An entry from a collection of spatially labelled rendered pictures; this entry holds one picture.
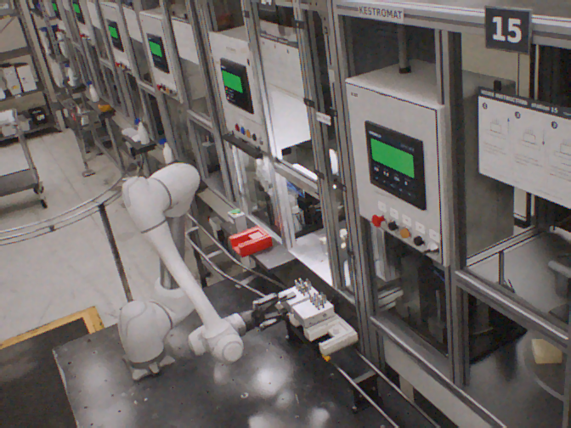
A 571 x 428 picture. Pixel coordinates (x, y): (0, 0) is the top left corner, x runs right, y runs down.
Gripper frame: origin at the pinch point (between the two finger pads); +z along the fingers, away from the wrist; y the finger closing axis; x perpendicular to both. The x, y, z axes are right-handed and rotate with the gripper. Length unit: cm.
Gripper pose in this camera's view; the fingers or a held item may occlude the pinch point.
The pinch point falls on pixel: (288, 302)
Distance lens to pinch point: 250.4
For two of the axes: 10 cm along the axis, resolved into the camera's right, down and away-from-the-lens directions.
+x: -4.6, -3.4, 8.2
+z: 8.7, -3.4, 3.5
